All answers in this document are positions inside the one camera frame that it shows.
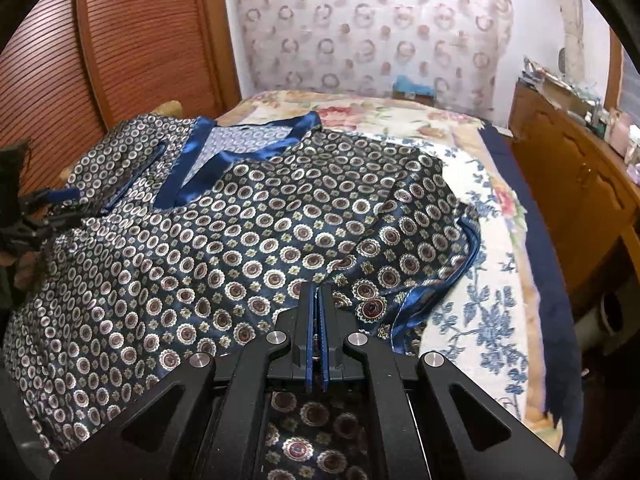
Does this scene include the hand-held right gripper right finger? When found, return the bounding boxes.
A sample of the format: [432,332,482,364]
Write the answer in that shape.
[319,283,581,480]

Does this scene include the grey round tube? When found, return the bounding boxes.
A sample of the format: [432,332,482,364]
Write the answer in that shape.
[574,289,627,348]

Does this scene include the pink container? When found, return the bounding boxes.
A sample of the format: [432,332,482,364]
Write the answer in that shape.
[607,107,635,157]

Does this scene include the blue floral blanket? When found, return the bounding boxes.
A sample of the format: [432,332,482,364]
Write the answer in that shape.
[357,127,535,423]

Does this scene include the cardboard box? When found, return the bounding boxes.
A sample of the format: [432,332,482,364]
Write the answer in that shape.
[536,77,595,117]

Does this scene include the wooden louvered door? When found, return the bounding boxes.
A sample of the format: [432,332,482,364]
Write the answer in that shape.
[0,0,242,198]

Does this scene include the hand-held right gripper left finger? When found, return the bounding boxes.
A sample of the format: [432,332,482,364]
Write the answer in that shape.
[50,283,318,480]

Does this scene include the wooden cabinet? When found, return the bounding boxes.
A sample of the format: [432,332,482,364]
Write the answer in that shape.
[506,81,640,343]

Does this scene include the navy patterned satin shirt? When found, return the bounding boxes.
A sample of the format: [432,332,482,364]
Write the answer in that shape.
[2,111,483,480]

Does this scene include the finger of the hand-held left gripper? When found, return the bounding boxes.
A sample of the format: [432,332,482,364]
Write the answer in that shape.
[21,186,82,209]
[25,211,85,231]

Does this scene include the ring patterned sheer curtain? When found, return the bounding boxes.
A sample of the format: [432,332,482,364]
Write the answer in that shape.
[234,0,517,127]

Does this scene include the box with blue cloth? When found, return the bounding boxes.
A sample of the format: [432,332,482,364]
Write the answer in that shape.
[391,74,437,106]

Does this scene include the beige tied curtain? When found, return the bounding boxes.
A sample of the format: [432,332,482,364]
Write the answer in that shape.
[556,0,587,77]

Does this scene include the navy bed sheet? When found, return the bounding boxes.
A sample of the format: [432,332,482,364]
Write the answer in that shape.
[479,121,585,458]

